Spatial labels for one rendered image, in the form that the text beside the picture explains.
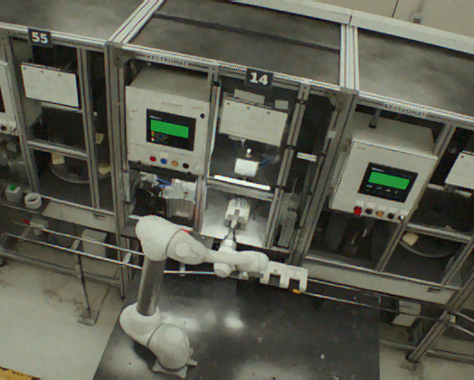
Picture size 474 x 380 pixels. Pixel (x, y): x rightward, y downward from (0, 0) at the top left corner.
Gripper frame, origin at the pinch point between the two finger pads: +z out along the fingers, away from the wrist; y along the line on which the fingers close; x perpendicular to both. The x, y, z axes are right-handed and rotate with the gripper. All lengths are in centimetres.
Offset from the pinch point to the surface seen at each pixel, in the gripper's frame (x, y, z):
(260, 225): -14.9, -13.1, 7.9
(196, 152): 25, 49, -6
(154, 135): 47, 57, -7
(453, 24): -184, -7, 351
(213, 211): 15.7, -13.3, 11.2
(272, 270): -27.6, -15.4, -20.8
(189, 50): 35, 97, 12
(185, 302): 17, -32, -45
